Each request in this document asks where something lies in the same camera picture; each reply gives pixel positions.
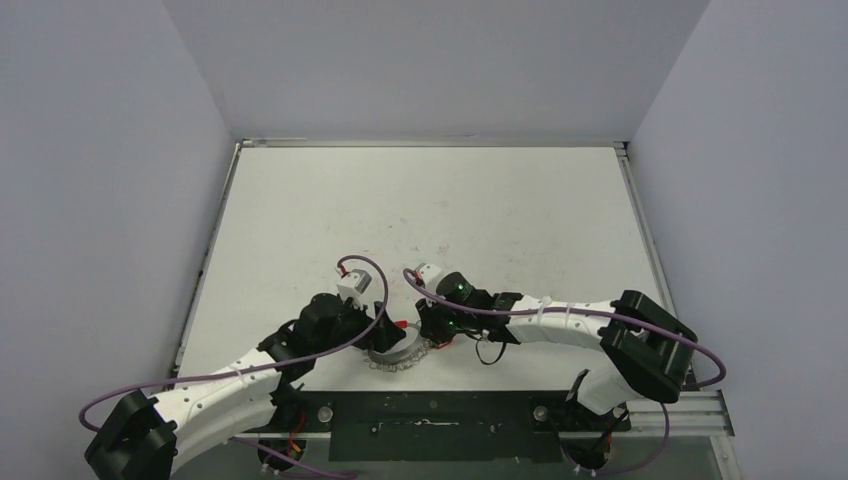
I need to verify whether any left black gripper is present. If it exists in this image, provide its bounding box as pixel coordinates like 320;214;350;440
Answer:
314;292;404;355

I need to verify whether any metal keyring organizer red handle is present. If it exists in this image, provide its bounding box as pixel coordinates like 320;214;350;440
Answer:
364;321;431;373

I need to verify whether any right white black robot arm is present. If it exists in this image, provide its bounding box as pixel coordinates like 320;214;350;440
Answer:
404;264;698;429

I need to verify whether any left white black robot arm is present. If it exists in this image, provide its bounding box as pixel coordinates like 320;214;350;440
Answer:
84;293;406;479

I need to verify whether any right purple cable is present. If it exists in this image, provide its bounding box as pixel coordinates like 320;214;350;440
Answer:
402;267;728;478

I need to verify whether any purple cable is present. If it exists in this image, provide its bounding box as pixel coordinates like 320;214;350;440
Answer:
402;267;728;478
78;254;391;480

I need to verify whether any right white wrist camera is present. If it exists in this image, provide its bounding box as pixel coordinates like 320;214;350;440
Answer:
413;263;445;291

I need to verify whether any black mounting base plate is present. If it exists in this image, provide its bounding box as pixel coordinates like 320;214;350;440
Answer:
254;390;631;463

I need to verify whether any aluminium frame rail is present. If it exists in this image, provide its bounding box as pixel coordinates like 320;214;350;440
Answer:
137;389;735;440

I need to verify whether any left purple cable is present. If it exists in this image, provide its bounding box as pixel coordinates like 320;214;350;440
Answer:
78;254;391;480

